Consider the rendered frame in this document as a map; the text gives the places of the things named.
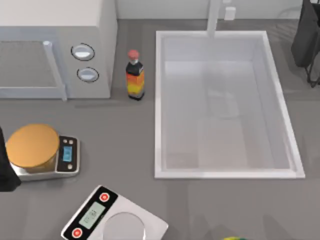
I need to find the white tap lever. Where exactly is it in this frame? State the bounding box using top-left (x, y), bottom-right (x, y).
top-left (223, 6), bottom-right (237, 22)

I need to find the white sink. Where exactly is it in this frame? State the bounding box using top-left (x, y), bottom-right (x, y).
top-left (153, 30), bottom-right (306, 180)

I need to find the tall white tap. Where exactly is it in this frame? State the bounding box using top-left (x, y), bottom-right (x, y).
top-left (205, 0), bottom-right (221, 40)

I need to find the dark bottle with red cap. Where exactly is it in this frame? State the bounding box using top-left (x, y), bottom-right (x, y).
top-left (125, 49), bottom-right (146, 102)

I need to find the pale microwave oven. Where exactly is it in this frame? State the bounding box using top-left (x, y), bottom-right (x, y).
top-left (0, 0), bottom-right (119, 101)

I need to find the small round microwave knob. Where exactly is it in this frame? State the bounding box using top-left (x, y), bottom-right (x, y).
top-left (76, 66), bottom-right (100, 83)

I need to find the large round microwave knob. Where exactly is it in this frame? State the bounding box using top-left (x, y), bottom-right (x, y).
top-left (70, 42), bottom-right (96, 62)

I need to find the silver scale with red buttons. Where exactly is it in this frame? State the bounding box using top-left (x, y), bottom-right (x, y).
top-left (60, 184), bottom-right (170, 240)

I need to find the small black and silver scale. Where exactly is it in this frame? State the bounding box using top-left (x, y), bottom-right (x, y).
top-left (9, 135), bottom-right (81, 183)

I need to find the microwave oven door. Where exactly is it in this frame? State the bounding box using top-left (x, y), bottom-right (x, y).
top-left (0, 26), bottom-right (69, 101)

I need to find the orange round container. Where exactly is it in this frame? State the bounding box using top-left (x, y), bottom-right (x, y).
top-left (5, 123), bottom-right (61, 174)

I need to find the pale microwave door handle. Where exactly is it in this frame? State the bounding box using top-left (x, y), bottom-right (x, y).
top-left (41, 40), bottom-right (69, 102)

